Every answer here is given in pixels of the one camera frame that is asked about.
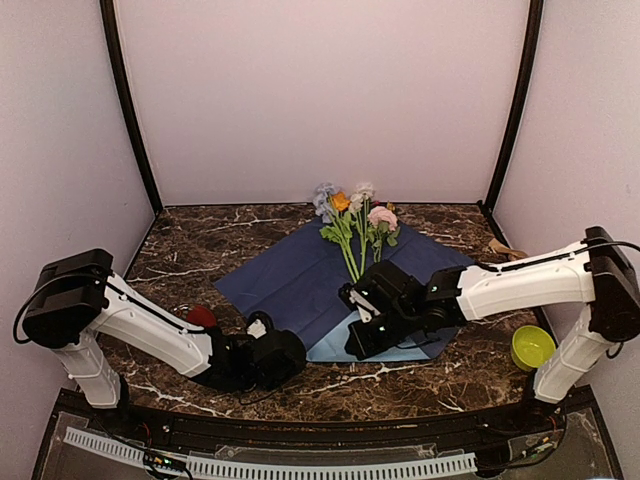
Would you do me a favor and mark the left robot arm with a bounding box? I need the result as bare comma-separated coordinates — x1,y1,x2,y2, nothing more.
12,248,306,436

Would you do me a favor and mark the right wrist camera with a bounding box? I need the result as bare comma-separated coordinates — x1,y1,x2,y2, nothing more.
338,283,380,323

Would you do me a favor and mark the black front frame rail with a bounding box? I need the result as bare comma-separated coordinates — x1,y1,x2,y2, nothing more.
54,387,595,452

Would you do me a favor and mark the blue wrapping paper sheet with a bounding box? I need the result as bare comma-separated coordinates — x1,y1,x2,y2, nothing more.
213,219,476,364

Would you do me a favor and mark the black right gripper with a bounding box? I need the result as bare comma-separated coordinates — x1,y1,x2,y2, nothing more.
346,304,419,360

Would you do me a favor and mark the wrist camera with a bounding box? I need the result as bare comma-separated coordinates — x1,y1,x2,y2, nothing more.
338,283,380,323
245,311,274,339

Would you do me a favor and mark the red floral plate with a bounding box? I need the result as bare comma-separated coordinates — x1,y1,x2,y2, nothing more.
174,305,217,328

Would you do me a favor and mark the beige satin ribbon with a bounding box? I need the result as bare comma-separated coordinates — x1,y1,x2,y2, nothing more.
488,238,528,261

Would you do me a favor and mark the yellow-green bowl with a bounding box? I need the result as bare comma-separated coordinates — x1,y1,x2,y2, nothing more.
510,325,556,372

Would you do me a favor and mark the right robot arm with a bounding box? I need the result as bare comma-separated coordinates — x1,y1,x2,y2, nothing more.
339,226,639,434

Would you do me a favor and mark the black right corner post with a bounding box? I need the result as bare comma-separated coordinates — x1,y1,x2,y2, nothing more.
482,0,545,216

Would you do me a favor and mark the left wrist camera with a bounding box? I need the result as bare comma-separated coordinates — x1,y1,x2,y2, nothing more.
245,311,274,339

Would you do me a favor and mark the pink and blue fake flower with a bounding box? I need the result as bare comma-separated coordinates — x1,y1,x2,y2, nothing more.
312,183,401,269

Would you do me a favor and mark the black corner post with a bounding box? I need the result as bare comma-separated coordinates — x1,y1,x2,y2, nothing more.
99,0,164,216
482,0,545,216

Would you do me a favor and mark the white slotted cable duct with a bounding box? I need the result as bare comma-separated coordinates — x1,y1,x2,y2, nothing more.
63,427,477,479

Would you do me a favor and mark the black left corner post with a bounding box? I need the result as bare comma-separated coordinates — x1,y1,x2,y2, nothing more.
99,0,164,216

